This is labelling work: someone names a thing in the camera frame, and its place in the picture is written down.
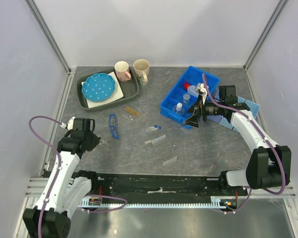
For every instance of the lavender divider box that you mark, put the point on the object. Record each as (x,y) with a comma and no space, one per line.
(242,108)

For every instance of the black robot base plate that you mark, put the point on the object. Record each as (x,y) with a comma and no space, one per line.
(159,188)

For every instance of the blue compartment bin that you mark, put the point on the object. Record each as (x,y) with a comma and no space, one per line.
(193,76)

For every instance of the red cap wash bottle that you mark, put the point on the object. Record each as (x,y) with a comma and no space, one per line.
(191,89)

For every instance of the slotted cable duct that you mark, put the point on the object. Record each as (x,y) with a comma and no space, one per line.
(214,203)

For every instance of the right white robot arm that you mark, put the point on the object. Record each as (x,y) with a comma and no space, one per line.
(270,163)

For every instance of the tan bottle brush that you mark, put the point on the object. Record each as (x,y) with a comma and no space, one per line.
(135,113)

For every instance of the grey serving tray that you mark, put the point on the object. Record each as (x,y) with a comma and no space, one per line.
(130,90)

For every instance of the small glass stoppered bottle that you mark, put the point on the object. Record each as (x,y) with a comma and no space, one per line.
(186,99)

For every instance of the clear test tube rack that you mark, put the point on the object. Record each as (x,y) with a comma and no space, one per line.
(164,150)

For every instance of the white square plate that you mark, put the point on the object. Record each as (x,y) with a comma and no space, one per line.
(118,94)

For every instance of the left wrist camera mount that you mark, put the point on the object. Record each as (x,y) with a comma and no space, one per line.
(80,124)

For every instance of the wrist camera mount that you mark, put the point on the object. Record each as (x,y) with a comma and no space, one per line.
(80,124)
(227,94)

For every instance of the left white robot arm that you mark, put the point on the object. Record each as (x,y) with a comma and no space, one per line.
(51,215)

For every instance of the blue safety glasses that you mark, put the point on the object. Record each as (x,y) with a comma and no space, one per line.
(113,125)

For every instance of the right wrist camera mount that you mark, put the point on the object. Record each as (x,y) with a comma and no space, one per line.
(227,94)

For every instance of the round glass flask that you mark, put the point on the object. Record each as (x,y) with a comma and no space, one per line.
(178,109)

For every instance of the pink mug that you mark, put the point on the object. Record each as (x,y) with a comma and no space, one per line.
(122,71)

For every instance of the beige floral mug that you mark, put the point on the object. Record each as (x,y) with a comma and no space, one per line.
(141,68)

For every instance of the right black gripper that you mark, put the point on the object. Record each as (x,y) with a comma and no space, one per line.
(193,120)

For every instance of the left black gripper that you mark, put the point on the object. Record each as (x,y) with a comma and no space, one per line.
(96,140)

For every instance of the blue polka dot plate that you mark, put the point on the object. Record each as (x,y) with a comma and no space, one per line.
(98,87)

